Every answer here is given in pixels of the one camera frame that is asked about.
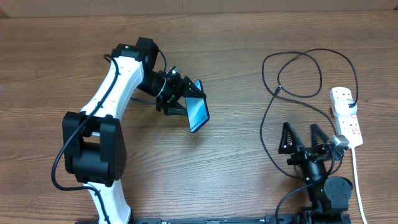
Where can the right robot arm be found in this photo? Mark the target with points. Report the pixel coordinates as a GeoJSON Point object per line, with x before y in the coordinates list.
{"type": "Point", "coordinates": [328, 195]}

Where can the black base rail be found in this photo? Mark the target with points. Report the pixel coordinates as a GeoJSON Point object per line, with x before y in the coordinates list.
{"type": "Point", "coordinates": [268, 219]}

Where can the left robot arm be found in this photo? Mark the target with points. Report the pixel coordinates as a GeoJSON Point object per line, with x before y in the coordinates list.
{"type": "Point", "coordinates": [93, 156]}

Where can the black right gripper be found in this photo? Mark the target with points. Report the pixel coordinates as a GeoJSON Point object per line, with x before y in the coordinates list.
{"type": "Point", "coordinates": [303, 152]}

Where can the white charger plug adapter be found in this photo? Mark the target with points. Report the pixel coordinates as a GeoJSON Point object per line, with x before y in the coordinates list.
{"type": "Point", "coordinates": [344, 108]}

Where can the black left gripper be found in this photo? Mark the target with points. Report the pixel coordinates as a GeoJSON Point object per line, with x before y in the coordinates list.
{"type": "Point", "coordinates": [178, 88]}

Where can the Samsung Galaxy smartphone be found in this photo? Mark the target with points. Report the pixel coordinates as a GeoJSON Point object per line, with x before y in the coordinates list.
{"type": "Point", "coordinates": [197, 111]}

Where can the white power strip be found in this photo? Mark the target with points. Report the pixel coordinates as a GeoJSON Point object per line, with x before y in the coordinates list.
{"type": "Point", "coordinates": [347, 125]}

